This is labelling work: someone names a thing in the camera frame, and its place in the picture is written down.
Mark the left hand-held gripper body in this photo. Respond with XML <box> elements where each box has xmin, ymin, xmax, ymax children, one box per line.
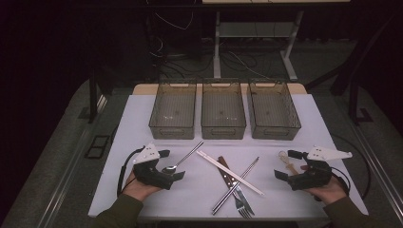
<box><xmin>132</xmin><ymin>142</ymin><xmax>179</xmax><ymax>191</ymax></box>

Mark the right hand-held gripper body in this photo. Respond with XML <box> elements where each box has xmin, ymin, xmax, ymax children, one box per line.
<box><xmin>287</xmin><ymin>145</ymin><xmax>354</xmax><ymax>191</ymax></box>

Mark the smoky clear plastic bin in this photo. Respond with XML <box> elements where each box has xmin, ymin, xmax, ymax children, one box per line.
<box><xmin>148</xmin><ymin>79</ymin><xmax>198</xmax><ymax>141</ymax></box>
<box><xmin>200</xmin><ymin>78</ymin><xmax>247</xmax><ymax>141</ymax></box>
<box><xmin>246</xmin><ymin>79</ymin><xmax>302</xmax><ymax>142</ymax></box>

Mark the metal spoon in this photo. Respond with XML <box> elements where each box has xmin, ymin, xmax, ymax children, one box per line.
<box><xmin>162</xmin><ymin>141</ymin><xmax>205</xmax><ymax>176</ymax></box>

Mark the white chopstick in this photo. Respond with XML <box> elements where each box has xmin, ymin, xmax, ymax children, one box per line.
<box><xmin>196</xmin><ymin>151</ymin><xmax>265</xmax><ymax>197</ymax></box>
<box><xmin>197</xmin><ymin>149</ymin><xmax>264</xmax><ymax>195</ymax></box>

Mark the wooden-handled knife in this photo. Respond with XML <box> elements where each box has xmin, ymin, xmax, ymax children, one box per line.
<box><xmin>219</xmin><ymin>155</ymin><xmax>256</xmax><ymax>217</ymax></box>

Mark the metal chopstick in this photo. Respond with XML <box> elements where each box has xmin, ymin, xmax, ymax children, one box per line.
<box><xmin>211</xmin><ymin>156</ymin><xmax>259</xmax><ymax>214</ymax></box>
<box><xmin>213</xmin><ymin>157</ymin><xmax>260</xmax><ymax>217</ymax></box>

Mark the wooden-handled fork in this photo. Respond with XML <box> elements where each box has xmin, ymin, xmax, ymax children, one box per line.
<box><xmin>214</xmin><ymin>160</ymin><xmax>252</xmax><ymax>220</ymax></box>

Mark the person's left hand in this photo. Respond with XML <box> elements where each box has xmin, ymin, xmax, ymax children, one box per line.
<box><xmin>122</xmin><ymin>171</ymin><xmax>163</xmax><ymax>202</ymax></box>

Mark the person's right hand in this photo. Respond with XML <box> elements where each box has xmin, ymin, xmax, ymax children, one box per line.
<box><xmin>304</xmin><ymin>178</ymin><xmax>349</xmax><ymax>206</ymax></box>

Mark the white table mat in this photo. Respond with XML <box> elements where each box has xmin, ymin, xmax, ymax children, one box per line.
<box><xmin>87</xmin><ymin>92</ymin><xmax>371</xmax><ymax>221</ymax></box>

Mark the black metal stand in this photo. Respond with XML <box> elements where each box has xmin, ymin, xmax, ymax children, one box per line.
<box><xmin>87</xmin><ymin>67</ymin><xmax>114</xmax><ymax>124</ymax></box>
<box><xmin>348</xmin><ymin>75</ymin><xmax>375</xmax><ymax>125</ymax></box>

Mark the white metal desk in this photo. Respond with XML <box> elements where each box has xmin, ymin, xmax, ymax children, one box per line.
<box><xmin>201</xmin><ymin>0</ymin><xmax>352</xmax><ymax>82</ymax></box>

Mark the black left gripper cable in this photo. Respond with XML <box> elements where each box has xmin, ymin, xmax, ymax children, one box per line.
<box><xmin>116</xmin><ymin>146</ymin><xmax>146</xmax><ymax>198</ymax></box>

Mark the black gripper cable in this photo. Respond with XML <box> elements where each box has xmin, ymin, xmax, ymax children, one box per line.
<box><xmin>116</xmin><ymin>146</ymin><xmax>146</xmax><ymax>198</ymax></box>
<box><xmin>330</xmin><ymin>166</ymin><xmax>353</xmax><ymax>202</ymax></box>

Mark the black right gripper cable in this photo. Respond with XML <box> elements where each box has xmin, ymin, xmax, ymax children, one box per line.
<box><xmin>330</xmin><ymin>166</ymin><xmax>353</xmax><ymax>202</ymax></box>

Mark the black floor cable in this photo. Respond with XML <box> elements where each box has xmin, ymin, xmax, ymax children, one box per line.
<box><xmin>330</xmin><ymin>133</ymin><xmax>372</xmax><ymax>201</ymax></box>

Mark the black floor frame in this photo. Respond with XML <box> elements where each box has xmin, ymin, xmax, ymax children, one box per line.
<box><xmin>84</xmin><ymin>134</ymin><xmax>111</xmax><ymax>161</ymax></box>

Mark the aluminium floor rail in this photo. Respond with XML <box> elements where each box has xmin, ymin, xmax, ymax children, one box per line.
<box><xmin>347</xmin><ymin>123</ymin><xmax>403</xmax><ymax>221</ymax></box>
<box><xmin>37</xmin><ymin>94</ymin><xmax>109</xmax><ymax>228</ymax></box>

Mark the tangle of floor cables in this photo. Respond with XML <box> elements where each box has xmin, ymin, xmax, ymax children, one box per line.
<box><xmin>147</xmin><ymin>37</ymin><xmax>297</xmax><ymax>81</ymax></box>

